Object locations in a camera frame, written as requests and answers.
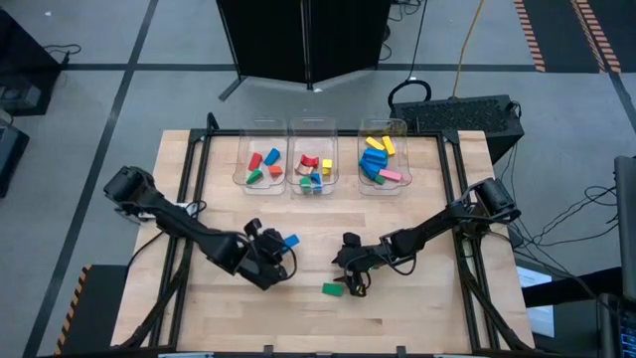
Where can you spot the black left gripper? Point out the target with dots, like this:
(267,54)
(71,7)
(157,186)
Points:
(261,261)

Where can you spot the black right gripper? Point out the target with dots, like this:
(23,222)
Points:
(363,257)

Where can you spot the large green wedge block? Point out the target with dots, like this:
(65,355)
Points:
(332,289)

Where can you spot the green arch block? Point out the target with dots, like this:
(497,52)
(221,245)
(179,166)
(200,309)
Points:
(305,183)

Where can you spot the blue short block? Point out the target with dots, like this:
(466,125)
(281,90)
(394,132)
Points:
(316,180)

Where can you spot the small green wedge block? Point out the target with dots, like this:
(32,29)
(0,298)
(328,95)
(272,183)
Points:
(254,177)

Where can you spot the orange rectangular block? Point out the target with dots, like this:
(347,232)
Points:
(275,170)

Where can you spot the red arch block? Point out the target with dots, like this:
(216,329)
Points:
(310,160)

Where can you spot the yellow arch block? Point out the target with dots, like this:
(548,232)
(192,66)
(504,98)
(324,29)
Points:
(326,164)

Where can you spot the green long block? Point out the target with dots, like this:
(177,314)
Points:
(379,180)

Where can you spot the blue long block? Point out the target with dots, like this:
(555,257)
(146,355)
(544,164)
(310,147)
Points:
(371,174)
(368,166)
(376,153)
(375,160)

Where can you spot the pink long block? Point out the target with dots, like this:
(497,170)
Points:
(390,175)

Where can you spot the yellow long block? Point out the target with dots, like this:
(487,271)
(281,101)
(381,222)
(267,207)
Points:
(375,144)
(388,145)

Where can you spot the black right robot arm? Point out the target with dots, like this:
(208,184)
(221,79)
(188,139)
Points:
(437,224)

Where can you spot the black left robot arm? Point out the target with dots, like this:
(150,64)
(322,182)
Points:
(174,219)

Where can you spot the clear plastic bin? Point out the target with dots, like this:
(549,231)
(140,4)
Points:
(261,144)
(313,139)
(402,149)

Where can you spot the white paper sheet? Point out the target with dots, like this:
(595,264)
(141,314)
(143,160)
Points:
(534,277)

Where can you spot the black mat hazard edge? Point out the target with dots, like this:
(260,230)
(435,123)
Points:
(99,308)

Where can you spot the black perforated computer case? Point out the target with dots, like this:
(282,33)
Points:
(457,117)

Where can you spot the black folding partition screen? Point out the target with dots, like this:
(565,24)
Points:
(268,40)

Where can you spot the black side desk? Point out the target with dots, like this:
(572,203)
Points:
(571,290)

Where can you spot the grey monitor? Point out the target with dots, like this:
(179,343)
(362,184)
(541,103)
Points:
(627,224)

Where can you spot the dark monitor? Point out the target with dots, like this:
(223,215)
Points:
(10,154)

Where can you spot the black equipment cart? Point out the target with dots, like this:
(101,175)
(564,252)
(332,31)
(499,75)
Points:
(25,50)

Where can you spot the black mat orange stripes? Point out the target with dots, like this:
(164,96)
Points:
(556,30)

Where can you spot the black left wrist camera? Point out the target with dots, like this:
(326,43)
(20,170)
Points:
(253,228)

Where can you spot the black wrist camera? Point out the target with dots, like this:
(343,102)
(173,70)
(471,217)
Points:
(253,228)
(351,239)

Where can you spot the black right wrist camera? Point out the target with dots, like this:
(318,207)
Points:
(351,239)

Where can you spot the black aluminium table frame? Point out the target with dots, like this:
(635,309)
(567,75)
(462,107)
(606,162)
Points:
(348,133)

